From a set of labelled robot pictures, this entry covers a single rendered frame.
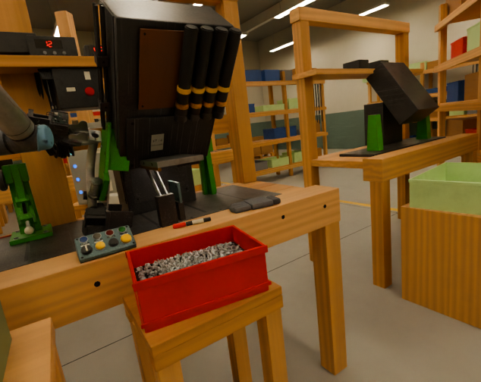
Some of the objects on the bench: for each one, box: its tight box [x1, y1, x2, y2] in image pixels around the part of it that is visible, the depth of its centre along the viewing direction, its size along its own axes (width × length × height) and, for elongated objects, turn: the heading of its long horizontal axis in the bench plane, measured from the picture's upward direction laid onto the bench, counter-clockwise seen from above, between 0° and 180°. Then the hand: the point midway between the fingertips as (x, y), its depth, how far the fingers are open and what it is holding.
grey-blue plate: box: [168, 180, 186, 221], centre depth 115 cm, size 10×2×14 cm, turn 62°
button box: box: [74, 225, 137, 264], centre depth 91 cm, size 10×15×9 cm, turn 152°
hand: (92, 139), depth 113 cm, fingers closed on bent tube, 3 cm apart
